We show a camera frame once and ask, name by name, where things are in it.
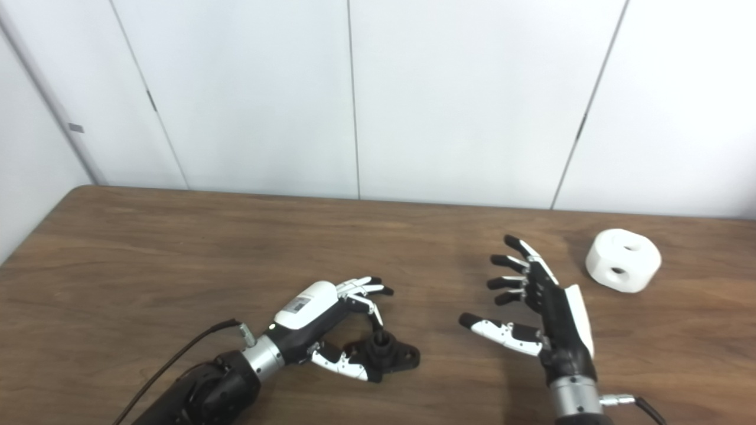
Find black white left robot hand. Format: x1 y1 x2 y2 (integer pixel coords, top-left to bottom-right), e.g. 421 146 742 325
264 276 395 383

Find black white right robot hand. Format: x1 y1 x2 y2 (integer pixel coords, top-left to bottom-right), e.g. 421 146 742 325
459 235 597 384

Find round white plastic piece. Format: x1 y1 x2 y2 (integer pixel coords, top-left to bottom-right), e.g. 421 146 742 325
585 228 662 293

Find black plastic holder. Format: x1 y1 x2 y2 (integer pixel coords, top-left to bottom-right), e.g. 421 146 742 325
346 331 421 375

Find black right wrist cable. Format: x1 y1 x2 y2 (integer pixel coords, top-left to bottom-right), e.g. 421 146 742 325
599 394 668 425

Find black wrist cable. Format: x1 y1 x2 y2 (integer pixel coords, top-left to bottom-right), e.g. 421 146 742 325
599 394 668 425
112 319 256 425

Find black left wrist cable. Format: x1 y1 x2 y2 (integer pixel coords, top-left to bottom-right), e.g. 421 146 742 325
112 319 256 425

